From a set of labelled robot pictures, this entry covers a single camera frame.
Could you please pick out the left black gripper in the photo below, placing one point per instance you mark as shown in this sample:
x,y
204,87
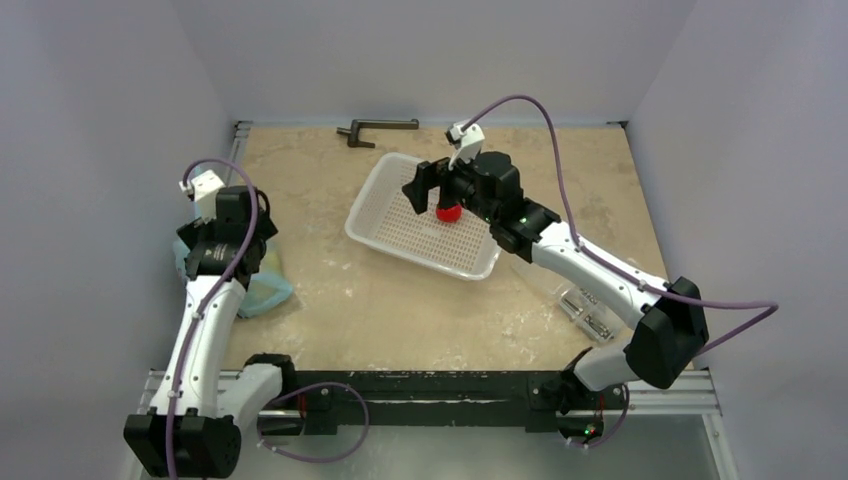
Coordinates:
x,y
198,231

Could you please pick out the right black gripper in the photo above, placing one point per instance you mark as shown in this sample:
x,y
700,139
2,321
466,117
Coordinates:
x,y
444,181

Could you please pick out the light blue plastic bag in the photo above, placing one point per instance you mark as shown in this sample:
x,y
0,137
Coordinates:
x,y
266,289

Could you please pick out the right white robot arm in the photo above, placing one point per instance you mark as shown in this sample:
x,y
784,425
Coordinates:
x,y
669,327

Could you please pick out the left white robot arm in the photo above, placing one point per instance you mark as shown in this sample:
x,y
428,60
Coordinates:
x,y
192,428

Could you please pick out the white perforated plastic basket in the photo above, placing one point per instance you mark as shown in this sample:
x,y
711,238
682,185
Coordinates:
x,y
382,219

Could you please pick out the clear plastic screw box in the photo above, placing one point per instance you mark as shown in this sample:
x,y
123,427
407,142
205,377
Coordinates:
x,y
580,307

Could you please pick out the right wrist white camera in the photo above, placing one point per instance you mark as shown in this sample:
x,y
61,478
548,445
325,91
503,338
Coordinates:
x,y
466,141

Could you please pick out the wrist white camera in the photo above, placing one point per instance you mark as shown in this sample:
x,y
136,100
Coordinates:
x,y
466,141
202,190

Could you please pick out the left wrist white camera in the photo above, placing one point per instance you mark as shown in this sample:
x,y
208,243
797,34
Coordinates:
x,y
202,190

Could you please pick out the dark metal bracket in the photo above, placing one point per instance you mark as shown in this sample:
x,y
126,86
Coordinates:
x,y
352,133

